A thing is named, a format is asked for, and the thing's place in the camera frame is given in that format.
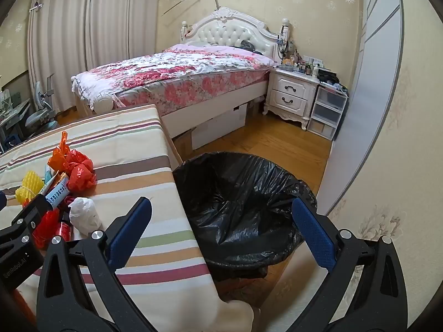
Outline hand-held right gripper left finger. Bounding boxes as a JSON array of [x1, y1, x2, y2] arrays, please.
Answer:
[[36, 196, 163, 332]]

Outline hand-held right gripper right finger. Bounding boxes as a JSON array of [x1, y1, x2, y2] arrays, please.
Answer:
[[291, 197, 407, 332]]

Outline white toothpaste tube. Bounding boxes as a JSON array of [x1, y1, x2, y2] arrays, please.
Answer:
[[41, 172, 72, 210]]

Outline orange plastic bag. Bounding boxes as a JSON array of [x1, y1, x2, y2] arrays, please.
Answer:
[[47, 131, 72, 174]]

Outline red plastic bag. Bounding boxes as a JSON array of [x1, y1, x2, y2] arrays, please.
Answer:
[[66, 149, 97, 192]]

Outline trash bin with black bag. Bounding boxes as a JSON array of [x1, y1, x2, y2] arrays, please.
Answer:
[[172, 151, 317, 279]]

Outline yellow foam fruit net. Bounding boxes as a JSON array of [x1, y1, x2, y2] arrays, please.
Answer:
[[16, 169, 40, 204]]

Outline red shiny wrapper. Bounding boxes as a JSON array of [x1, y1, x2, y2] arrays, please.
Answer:
[[57, 211, 73, 242]]

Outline white crumpled plastic bag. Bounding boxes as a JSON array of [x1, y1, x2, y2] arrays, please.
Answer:
[[68, 197, 102, 234]]

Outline striped tablecloth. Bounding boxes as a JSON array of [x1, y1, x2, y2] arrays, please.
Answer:
[[0, 104, 257, 332]]

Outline grey study desk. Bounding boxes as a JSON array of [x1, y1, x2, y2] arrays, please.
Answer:
[[0, 90, 32, 146]]

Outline grey desk chair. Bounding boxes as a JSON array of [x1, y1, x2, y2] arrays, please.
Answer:
[[25, 74, 58, 134]]

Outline clear plastic drawer unit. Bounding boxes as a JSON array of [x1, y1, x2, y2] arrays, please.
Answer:
[[306, 83, 348, 142]]

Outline white storage box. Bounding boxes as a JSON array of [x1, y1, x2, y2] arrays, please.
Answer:
[[191, 104, 248, 150]]

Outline white nightstand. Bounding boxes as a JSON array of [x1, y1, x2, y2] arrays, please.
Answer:
[[262, 67, 320, 131]]

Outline white wardrobe sliding door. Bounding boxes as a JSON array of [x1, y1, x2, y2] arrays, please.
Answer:
[[316, 0, 405, 216]]

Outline black bag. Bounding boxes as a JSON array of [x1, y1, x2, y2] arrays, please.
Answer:
[[316, 68, 338, 84]]

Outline group of small bottles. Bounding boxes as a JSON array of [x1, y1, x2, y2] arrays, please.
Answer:
[[277, 50, 326, 77]]

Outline pink floral blanket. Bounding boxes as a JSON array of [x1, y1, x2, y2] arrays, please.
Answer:
[[71, 43, 277, 111]]

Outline white pleated curtain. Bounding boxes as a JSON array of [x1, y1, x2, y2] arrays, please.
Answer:
[[28, 0, 160, 112]]

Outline bed with floral quilt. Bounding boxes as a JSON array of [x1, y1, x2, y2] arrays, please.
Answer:
[[71, 7, 289, 139]]

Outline tangled charger cables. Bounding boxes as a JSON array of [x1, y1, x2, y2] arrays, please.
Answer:
[[276, 19, 290, 60]]

